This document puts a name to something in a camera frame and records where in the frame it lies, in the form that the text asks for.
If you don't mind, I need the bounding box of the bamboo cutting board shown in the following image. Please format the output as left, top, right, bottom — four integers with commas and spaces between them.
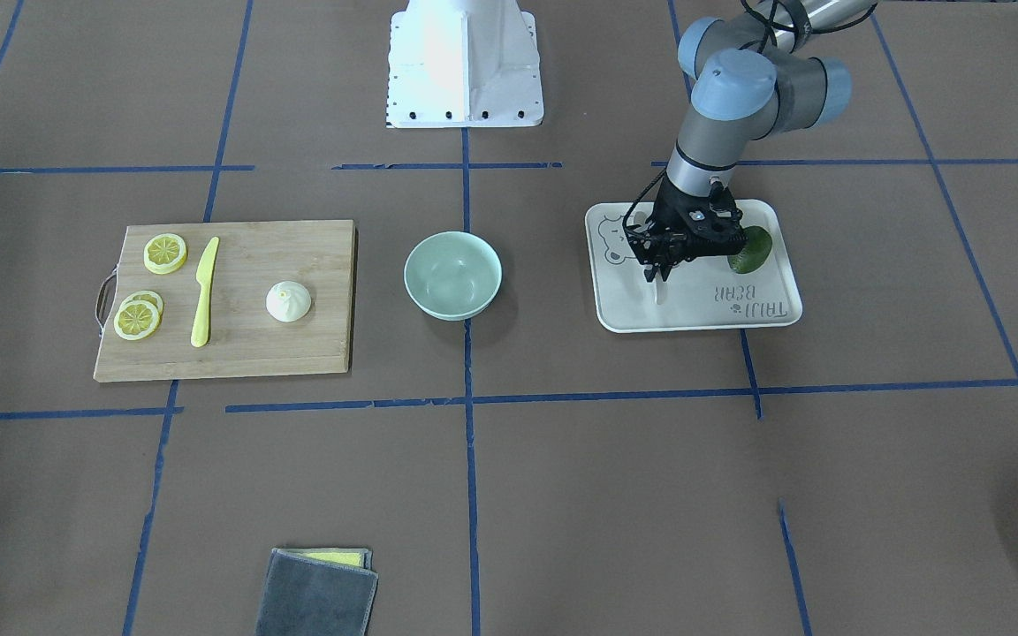
94, 220, 357, 382

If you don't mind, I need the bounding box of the lemon slice behind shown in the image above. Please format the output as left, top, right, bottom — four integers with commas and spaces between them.
118, 290, 165, 314

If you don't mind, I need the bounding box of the lemon slice front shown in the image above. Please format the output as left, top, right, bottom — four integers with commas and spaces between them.
113, 300, 161, 341

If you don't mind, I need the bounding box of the lemon slice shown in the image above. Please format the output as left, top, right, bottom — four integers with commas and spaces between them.
118, 290, 165, 314
113, 300, 161, 341
142, 233, 187, 275

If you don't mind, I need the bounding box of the white bear tray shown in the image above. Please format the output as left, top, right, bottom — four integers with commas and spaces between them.
583, 199, 803, 333

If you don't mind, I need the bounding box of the white ceramic spoon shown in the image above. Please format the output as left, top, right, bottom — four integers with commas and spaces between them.
651, 269, 668, 306

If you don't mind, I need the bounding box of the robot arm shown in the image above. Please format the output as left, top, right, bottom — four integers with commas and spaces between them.
622, 1, 876, 283

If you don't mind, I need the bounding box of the grey folded cloth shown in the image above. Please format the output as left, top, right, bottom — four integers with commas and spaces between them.
255, 547, 378, 635

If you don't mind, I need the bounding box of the green avocado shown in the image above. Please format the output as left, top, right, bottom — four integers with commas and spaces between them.
726, 226, 774, 275

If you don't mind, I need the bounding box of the yellow plastic knife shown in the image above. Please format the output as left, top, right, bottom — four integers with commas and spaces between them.
190, 235, 221, 349

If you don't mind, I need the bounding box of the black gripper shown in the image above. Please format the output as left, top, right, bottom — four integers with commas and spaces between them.
625, 172, 746, 283

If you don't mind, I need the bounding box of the lemon slice top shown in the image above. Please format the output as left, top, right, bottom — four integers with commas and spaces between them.
142, 233, 187, 275

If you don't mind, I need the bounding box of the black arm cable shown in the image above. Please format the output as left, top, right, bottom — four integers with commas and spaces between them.
622, 172, 669, 244

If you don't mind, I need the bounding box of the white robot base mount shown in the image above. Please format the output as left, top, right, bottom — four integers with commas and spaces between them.
385, 1, 545, 129

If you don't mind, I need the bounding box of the yellow sponge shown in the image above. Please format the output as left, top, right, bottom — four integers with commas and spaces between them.
287, 548, 372, 569

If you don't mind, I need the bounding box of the mint green bowl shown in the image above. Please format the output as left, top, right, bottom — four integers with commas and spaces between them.
403, 232, 504, 322

